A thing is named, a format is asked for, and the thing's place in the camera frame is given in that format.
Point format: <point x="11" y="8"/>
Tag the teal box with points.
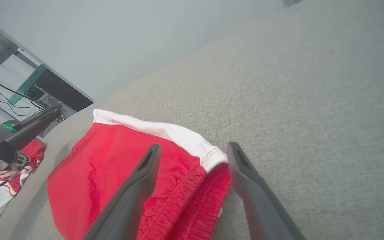
<point x="28" y="83"/>

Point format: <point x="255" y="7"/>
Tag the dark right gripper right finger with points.
<point x="262" y="206"/>

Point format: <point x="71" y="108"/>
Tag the red white jersey shirt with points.
<point x="33" y="150"/>

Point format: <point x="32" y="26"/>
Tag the red shorts with white band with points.
<point x="112" y="160"/>

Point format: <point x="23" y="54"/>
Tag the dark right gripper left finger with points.
<point x="128" y="200"/>

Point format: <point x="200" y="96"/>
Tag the grey fabric sofa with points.
<point x="312" y="100"/>

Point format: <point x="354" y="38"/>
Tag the black computer case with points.
<point x="62" y="90"/>

